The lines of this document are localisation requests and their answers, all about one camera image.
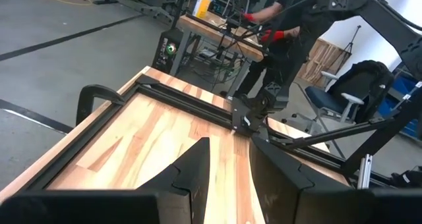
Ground yellow white canister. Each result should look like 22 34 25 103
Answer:
192 0 214 20

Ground black table clamp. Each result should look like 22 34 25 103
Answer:
75 84 127 126

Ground blue office chair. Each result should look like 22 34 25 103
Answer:
291 59 396 142

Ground wooden crate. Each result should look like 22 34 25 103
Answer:
297 37 353 89

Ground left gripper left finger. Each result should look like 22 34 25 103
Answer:
136 136 212 224

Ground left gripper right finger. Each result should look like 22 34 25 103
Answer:
249 136 351 224

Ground silver aluminium bracket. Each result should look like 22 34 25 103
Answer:
357 154 374 190

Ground black computer tower green light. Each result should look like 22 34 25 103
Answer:
151 28 184 74

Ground blue storage bins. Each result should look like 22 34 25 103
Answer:
377 72 422 140

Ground wooden workbench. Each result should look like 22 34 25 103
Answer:
176 11 265 96

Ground black tripod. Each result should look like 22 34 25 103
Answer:
336 24 363 67

